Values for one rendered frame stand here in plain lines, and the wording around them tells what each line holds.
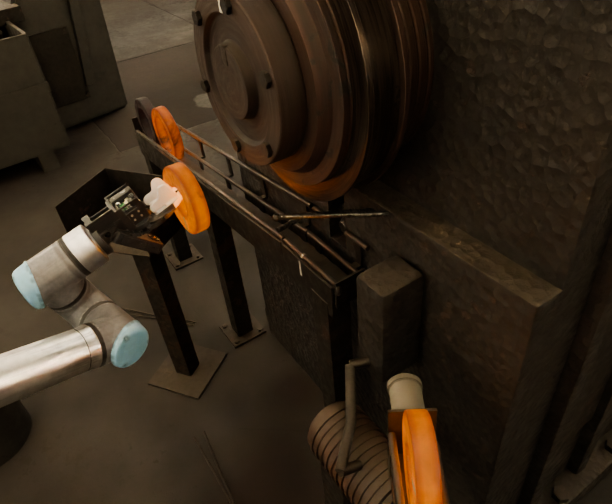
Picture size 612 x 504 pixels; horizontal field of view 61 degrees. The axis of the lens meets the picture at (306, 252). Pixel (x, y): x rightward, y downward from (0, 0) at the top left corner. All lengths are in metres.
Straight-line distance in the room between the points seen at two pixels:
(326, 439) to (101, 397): 1.06
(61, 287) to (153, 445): 0.78
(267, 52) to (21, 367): 0.65
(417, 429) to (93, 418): 1.33
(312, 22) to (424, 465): 0.60
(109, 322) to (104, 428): 0.81
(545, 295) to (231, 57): 0.57
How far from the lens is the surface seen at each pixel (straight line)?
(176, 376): 1.89
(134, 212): 1.10
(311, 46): 0.76
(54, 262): 1.10
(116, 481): 1.74
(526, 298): 0.81
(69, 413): 1.95
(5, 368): 1.02
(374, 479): 1.00
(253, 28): 0.77
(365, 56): 0.72
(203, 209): 1.09
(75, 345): 1.06
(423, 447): 0.74
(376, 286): 0.91
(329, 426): 1.05
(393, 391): 0.91
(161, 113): 1.82
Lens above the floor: 1.41
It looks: 39 degrees down
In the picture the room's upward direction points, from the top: 6 degrees counter-clockwise
